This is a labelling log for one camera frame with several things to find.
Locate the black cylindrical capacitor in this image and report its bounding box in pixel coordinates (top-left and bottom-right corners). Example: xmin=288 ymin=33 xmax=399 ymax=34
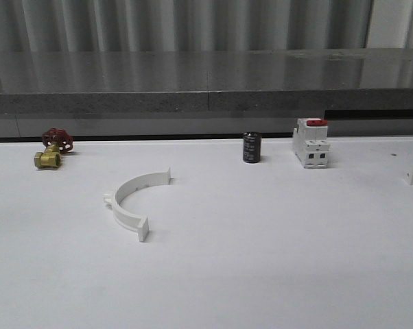
xmin=243 ymin=132 xmax=261 ymax=163

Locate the brass valve red handwheel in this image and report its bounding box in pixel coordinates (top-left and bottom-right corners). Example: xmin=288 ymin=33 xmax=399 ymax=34
xmin=34 ymin=127 xmax=73 ymax=169

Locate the white circuit breaker red switch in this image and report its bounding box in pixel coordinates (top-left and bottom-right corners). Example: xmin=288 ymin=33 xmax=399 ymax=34
xmin=292 ymin=118 xmax=330 ymax=169

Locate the grey stone counter ledge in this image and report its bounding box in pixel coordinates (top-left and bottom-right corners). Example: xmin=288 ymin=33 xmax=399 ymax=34
xmin=0 ymin=49 xmax=413 ymax=119

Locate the grey pleated curtain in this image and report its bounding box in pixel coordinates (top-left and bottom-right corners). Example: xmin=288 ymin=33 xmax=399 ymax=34
xmin=0 ymin=0 xmax=413 ymax=54

